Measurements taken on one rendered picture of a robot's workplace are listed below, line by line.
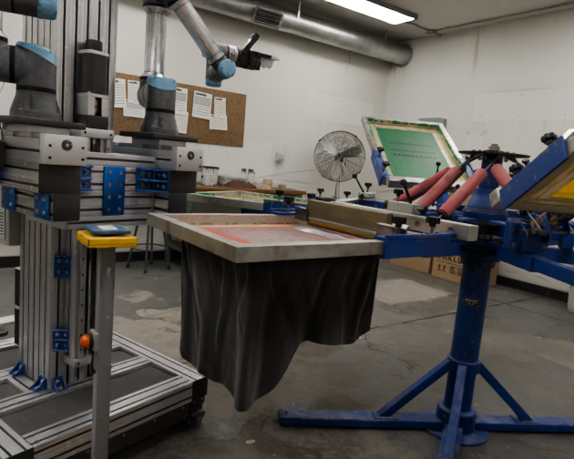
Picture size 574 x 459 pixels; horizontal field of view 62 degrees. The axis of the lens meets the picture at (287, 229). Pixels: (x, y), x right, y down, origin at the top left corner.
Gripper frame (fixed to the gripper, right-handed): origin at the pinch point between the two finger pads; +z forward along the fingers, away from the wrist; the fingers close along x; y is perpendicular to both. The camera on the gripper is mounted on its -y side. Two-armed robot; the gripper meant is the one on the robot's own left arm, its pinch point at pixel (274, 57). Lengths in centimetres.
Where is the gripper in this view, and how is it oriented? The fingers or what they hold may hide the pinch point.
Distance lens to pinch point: 243.7
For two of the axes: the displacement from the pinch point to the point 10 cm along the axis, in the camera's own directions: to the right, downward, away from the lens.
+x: 4.6, 2.9, -8.4
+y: -1.5, 9.6, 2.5
